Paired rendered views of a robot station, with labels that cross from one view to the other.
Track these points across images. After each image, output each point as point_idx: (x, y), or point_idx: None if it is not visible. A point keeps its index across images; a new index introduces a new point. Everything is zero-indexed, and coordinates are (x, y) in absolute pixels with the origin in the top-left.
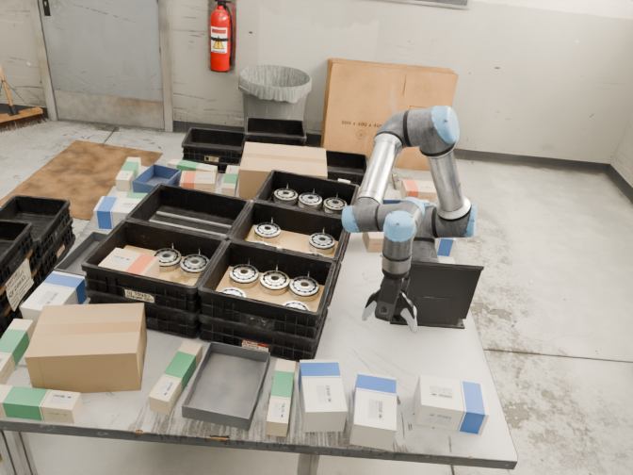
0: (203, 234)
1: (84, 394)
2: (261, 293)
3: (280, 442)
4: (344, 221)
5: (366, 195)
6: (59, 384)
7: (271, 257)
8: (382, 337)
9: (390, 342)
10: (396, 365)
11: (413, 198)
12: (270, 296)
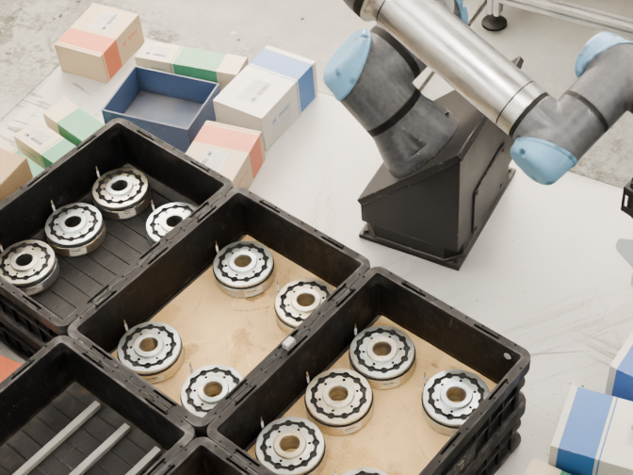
0: (154, 474)
1: None
2: (353, 439)
3: None
4: (553, 172)
5: (531, 99)
6: None
7: (288, 371)
8: (489, 297)
9: (505, 291)
10: (564, 308)
11: (603, 37)
12: (370, 425)
